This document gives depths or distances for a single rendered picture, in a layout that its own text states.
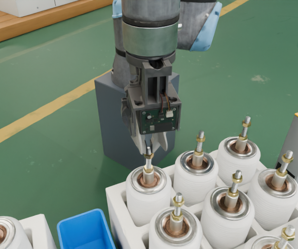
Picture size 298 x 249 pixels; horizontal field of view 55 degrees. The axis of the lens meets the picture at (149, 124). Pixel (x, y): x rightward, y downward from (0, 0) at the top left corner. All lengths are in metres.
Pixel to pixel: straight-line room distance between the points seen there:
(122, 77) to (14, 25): 1.42
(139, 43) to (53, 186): 0.68
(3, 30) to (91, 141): 1.20
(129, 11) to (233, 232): 0.42
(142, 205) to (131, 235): 0.06
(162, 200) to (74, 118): 0.71
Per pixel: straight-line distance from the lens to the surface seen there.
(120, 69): 0.79
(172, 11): 0.37
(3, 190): 1.02
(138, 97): 0.42
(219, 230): 0.58
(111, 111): 0.86
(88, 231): 0.79
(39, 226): 0.67
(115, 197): 0.67
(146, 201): 0.58
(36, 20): 2.21
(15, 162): 1.09
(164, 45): 0.38
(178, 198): 0.47
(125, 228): 0.63
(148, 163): 0.57
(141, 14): 0.36
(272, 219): 0.67
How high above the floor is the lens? 0.71
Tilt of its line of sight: 38 degrees down
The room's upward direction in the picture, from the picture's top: straight up
